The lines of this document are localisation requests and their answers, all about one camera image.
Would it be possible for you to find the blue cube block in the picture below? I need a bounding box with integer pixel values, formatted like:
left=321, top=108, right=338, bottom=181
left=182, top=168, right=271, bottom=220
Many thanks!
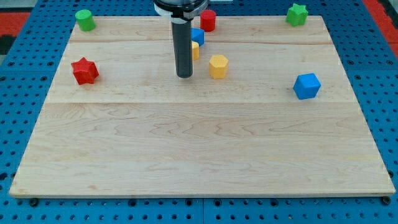
left=293, top=73, right=322, bottom=100

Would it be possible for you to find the red cylinder block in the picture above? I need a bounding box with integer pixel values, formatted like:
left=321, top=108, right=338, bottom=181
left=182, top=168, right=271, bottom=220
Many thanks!
left=200, top=9, right=216, bottom=32

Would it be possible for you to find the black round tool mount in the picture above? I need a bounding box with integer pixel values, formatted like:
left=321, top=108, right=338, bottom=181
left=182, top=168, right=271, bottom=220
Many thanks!
left=154, top=0, right=208, bottom=21

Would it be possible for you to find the yellow heart block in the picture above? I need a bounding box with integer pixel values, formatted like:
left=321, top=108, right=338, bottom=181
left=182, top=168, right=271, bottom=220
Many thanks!
left=192, top=41, right=200, bottom=60

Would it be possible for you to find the green star block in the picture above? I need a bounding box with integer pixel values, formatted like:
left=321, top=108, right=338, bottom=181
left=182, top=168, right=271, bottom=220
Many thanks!
left=285, top=3, right=308, bottom=27

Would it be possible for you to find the blue triangle block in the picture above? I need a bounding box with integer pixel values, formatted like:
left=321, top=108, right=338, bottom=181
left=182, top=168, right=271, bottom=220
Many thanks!
left=191, top=28, right=205, bottom=46

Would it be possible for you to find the red star block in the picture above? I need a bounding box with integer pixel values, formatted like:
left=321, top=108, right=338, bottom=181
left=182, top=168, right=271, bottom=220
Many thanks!
left=71, top=57, right=99, bottom=85

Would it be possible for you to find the yellow hexagon block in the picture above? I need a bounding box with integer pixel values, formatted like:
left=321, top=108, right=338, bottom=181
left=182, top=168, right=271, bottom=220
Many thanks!
left=209, top=55, right=229, bottom=79

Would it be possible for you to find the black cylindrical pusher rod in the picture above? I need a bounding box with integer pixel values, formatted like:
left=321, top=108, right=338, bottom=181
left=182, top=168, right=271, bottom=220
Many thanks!
left=172, top=21, right=193, bottom=78

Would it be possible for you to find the green cylinder block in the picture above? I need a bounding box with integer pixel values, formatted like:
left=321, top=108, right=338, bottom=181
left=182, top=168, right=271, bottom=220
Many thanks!
left=75, top=9, right=96, bottom=32

